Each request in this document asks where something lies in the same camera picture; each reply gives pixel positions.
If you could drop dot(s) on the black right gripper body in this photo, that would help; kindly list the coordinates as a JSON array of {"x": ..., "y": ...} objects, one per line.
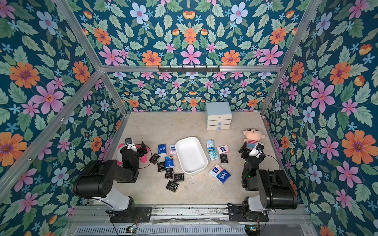
[{"x": 246, "y": 149}]

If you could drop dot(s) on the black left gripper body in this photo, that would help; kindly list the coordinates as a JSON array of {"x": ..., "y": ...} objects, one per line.
[{"x": 139, "y": 149}]

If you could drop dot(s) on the blue floral tissue pack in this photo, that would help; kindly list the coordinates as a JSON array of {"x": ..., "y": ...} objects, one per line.
[{"x": 169, "y": 162}]

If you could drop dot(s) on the pink floral Tempo tissue pack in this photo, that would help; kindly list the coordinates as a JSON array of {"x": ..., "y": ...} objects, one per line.
[{"x": 172, "y": 150}]

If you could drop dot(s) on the teal cartoon tissue pack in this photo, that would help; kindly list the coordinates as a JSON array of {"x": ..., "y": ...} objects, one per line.
[{"x": 213, "y": 155}]

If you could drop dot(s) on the white blue Tempo tissue pack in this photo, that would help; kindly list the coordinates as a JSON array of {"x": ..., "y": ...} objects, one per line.
[{"x": 216, "y": 170}]

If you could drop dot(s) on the light blue cartoon tissue pack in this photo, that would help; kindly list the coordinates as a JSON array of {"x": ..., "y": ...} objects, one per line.
[{"x": 210, "y": 145}]

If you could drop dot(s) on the white plastic storage box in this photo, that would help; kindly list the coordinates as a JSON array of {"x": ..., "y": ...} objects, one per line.
[{"x": 191, "y": 155}]

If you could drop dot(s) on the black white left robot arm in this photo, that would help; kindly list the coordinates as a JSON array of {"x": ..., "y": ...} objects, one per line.
[{"x": 97, "y": 178}]

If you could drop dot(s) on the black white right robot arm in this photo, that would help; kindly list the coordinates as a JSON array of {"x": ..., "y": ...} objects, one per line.
[{"x": 273, "y": 187}]

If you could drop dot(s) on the pink white striped plush toy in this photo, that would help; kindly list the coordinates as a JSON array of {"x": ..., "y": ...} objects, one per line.
[{"x": 143, "y": 158}]

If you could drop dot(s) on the pink bald baby doll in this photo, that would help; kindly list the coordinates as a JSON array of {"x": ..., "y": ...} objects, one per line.
[{"x": 252, "y": 137}]

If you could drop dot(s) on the black Face tissue pack upper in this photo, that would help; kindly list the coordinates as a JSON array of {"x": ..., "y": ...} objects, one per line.
[{"x": 155, "y": 158}]

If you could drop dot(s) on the dark blue Tempo tissue pack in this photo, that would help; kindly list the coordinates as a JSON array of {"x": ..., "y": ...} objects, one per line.
[{"x": 162, "y": 149}]

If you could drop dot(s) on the black Face tissue pack far-right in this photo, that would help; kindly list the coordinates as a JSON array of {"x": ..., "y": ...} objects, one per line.
[{"x": 223, "y": 159}]

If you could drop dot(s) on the black Face tissue pack left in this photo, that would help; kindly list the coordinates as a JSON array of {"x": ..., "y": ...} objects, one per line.
[{"x": 161, "y": 167}]

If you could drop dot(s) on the black Face tissue pack middle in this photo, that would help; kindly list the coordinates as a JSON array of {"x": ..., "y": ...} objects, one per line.
[{"x": 169, "y": 173}]

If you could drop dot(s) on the pale blue mini drawer chest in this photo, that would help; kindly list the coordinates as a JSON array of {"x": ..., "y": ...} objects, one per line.
[{"x": 219, "y": 116}]

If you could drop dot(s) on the black Face tissue pack right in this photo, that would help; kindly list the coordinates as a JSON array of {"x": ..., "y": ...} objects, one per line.
[{"x": 178, "y": 178}]

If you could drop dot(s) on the black Face tissue pack bottom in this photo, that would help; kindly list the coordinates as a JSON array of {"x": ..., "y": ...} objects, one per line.
[{"x": 172, "y": 186}]

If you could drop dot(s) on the white ventilation grille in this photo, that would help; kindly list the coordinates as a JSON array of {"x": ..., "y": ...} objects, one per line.
[{"x": 161, "y": 230}]

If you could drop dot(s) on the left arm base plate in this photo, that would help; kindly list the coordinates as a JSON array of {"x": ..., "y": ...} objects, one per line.
[{"x": 139, "y": 214}]

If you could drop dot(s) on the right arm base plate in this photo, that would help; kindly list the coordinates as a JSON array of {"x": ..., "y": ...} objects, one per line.
[{"x": 241, "y": 213}]

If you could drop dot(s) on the black wall hook rail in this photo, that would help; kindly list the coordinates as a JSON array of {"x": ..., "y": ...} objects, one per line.
[{"x": 185, "y": 69}]

